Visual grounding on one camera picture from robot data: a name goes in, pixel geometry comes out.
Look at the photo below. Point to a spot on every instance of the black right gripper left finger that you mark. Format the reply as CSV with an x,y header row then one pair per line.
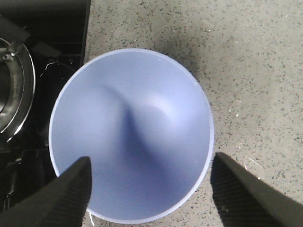
x,y
61,203

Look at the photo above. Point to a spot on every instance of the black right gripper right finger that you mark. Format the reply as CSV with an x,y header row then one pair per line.
x,y
242,200

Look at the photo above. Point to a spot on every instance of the light blue plastic bowl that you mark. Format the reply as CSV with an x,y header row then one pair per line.
x,y
147,127

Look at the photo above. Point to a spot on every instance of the black pot support grate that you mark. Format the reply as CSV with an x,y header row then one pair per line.
x,y
17,79

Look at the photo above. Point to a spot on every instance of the black glass gas stove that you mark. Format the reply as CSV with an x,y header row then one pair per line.
x,y
57,43

